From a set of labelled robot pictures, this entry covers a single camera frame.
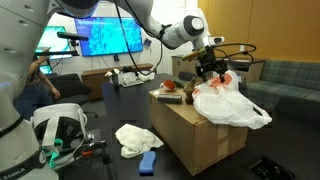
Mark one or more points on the black camera on stand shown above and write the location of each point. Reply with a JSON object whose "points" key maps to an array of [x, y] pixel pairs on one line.
{"points": [[71, 36]]}

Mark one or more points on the white towel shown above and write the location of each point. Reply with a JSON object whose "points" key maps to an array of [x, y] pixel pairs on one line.
{"points": [[136, 140]]}

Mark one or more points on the brown plush toy animal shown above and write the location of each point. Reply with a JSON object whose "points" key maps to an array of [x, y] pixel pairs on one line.
{"points": [[189, 87]]}

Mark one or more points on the cardboard box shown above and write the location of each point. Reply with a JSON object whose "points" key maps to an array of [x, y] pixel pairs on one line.
{"points": [[197, 142]]}

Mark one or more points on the grey whiteboard eraser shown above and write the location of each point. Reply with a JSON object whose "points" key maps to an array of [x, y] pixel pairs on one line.
{"points": [[171, 99]]}

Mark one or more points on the blue sponge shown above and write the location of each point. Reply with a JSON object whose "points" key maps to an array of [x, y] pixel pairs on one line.
{"points": [[146, 165]]}

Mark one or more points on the white orange plastic bag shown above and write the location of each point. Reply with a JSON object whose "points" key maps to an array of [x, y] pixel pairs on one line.
{"points": [[222, 103]]}

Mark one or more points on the green plaid sofa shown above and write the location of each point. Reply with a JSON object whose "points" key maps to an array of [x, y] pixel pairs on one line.
{"points": [[280, 78]]}

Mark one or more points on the wall monitor screen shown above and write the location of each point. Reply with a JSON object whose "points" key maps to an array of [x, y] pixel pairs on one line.
{"points": [[109, 35]]}

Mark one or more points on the white VR headset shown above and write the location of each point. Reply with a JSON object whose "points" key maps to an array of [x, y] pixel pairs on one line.
{"points": [[61, 130]]}

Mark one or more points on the person seated at left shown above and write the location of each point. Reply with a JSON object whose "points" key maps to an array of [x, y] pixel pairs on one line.
{"points": [[35, 93]]}

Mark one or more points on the black office chair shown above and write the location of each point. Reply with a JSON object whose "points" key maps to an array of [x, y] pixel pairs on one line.
{"points": [[72, 89]]}

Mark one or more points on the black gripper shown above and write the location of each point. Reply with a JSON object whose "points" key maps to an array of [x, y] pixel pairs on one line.
{"points": [[208, 62]]}

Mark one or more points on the wooden cabinet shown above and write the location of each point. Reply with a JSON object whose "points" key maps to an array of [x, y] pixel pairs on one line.
{"points": [[248, 70]]}

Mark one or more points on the green plush vegetable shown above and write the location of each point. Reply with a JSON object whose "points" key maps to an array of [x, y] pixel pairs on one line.
{"points": [[179, 84]]}

